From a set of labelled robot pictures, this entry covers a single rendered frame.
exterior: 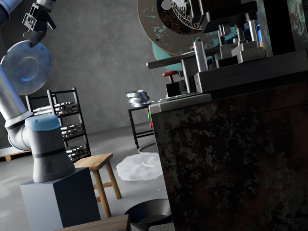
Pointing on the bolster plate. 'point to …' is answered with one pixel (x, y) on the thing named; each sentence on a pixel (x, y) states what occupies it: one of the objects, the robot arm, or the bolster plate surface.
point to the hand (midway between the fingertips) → (32, 44)
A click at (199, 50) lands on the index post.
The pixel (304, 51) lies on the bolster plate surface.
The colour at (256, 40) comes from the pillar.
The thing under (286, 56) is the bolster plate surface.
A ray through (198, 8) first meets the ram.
